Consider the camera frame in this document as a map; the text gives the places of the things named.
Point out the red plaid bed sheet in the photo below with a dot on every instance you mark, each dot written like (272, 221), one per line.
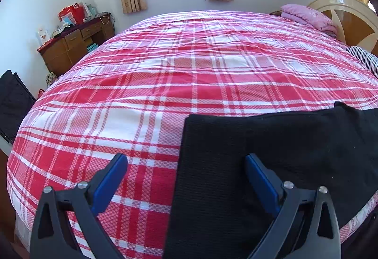
(165, 70)

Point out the cream and wood headboard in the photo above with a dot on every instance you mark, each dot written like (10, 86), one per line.
(354, 23)

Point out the pink folded blanket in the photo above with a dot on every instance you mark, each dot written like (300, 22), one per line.
(307, 15)

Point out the blue and white tissue box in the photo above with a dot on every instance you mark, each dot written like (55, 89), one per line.
(67, 22)

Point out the red plastic bag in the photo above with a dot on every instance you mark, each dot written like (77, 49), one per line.
(40, 93)

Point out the black suitcase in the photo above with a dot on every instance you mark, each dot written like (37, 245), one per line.
(14, 105)

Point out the striped pillow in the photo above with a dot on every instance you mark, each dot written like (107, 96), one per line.
(366, 58)

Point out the black pants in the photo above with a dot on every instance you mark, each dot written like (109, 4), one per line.
(224, 152)

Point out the dark cloth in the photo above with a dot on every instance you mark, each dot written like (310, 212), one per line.
(275, 13)

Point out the wooden desk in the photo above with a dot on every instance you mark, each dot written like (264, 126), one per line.
(65, 49)

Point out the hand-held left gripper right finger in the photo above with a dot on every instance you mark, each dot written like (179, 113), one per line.
(262, 182)

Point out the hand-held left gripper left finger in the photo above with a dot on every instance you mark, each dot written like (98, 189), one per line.
(110, 179)

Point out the patterned shopping bag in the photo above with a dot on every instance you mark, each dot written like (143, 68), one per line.
(51, 79)

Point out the teal boxes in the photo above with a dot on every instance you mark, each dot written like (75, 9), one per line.
(91, 47)

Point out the white picture box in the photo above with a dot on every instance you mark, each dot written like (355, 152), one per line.
(43, 34)

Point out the flat red box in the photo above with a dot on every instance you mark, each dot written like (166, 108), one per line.
(45, 46)

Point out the red gift bag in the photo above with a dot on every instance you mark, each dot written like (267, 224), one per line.
(72, 14)

